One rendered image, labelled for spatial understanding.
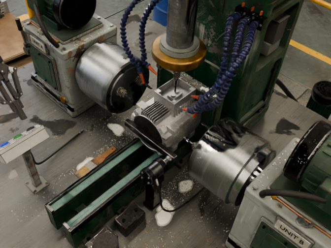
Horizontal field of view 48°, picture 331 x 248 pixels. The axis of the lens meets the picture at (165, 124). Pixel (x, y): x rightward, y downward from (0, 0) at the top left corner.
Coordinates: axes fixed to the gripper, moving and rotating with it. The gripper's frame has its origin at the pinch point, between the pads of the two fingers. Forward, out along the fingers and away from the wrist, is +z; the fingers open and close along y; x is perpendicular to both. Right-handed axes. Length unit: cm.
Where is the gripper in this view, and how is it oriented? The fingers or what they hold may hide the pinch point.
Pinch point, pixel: (18, 109)
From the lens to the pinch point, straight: 137.8
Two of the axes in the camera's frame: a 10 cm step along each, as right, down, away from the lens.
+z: 3.9, 8.6, 3.4
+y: 6.9, -5.1, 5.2
